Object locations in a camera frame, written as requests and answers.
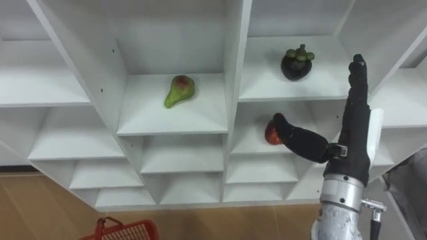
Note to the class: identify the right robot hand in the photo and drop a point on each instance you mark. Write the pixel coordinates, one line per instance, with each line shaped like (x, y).
(355, 133)

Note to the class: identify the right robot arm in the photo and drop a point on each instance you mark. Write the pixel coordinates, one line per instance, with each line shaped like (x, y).
(338, 210)

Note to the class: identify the grey fabric object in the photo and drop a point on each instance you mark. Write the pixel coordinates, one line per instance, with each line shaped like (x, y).
(408, 193)

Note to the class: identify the red apple soft toy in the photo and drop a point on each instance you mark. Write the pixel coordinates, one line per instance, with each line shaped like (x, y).
(271, 136)

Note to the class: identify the dark mangosteen soft toy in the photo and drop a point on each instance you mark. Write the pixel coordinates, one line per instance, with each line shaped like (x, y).
(296, 65)

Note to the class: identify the white shelf unit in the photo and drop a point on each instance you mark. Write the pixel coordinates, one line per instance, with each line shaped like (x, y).
(200, 100)

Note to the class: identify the green pear soft toy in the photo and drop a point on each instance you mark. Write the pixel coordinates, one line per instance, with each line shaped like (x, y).
(179, 90)

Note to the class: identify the red plastic basket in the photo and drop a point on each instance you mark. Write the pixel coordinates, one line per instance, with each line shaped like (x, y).
(126, 230)

